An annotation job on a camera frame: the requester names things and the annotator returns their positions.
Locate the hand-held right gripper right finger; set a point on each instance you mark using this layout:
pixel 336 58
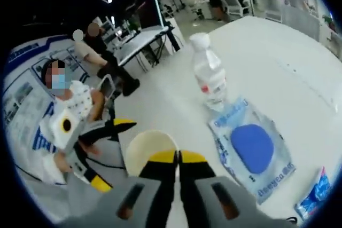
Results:
pixel 197 190

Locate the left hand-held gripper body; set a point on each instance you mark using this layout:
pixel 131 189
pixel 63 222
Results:
pixel 66 129

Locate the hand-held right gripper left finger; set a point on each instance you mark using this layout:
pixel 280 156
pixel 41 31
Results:
pixel 160 185

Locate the white paper cup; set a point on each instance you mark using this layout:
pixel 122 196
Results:
pixel 149 145

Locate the clear pouch with blue pad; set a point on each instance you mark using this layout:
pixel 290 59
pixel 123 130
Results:
pixel 251 150

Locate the clear plastic water bottle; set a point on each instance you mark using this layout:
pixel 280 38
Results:
pixel 209 78

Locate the blue tissue pack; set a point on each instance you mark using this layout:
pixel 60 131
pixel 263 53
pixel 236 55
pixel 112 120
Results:
pixel 316 193

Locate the person's left hand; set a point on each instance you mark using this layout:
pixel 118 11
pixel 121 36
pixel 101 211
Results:
pixel 62 164

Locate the person's white clothing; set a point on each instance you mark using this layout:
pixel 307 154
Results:
pixel 45 158

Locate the blue face mask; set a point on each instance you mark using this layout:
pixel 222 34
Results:
pixel 61 81

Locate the grey desk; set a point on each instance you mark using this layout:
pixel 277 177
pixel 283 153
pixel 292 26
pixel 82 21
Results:
pixel 139 41

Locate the large dark monitor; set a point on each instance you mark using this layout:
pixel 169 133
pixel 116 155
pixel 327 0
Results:
pixel 149 9

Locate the white round table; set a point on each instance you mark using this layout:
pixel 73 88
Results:
pixel 267 65

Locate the white office chair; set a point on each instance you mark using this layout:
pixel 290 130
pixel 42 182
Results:
pixel 236 5

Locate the white partition cabinet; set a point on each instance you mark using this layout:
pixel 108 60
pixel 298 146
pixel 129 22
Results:
pixel 302 21

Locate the potted plant with red flowers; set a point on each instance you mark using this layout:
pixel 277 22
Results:
pixel 330 22

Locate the metal frame chair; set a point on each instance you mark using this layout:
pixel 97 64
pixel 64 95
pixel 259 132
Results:
pixel 108 92

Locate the wall display board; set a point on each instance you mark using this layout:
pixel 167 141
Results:
pixel 26 83

